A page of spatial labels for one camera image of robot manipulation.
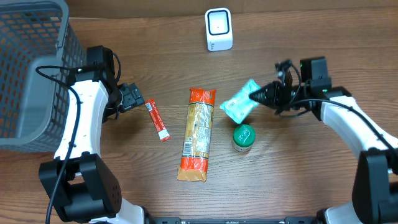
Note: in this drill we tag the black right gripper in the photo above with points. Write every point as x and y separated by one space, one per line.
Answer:
277 94

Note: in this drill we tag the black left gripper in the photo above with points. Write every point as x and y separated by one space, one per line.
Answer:
132 97

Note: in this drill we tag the green lid white jar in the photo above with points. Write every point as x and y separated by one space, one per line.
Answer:
244 137

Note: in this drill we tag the red snack stick packet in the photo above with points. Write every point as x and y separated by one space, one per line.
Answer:
157 120

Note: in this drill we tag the orange long noodle package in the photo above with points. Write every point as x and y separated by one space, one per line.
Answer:
197 138

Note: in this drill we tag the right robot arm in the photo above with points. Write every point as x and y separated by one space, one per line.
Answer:
309 87

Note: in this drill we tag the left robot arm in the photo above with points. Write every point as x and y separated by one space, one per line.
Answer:
80 186

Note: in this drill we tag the white barcode scanner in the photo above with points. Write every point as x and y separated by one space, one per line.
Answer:
219 30

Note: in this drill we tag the grey plastic mesh basket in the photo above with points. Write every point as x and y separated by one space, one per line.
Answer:
33 108

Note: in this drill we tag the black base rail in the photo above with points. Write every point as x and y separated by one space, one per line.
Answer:
286 220

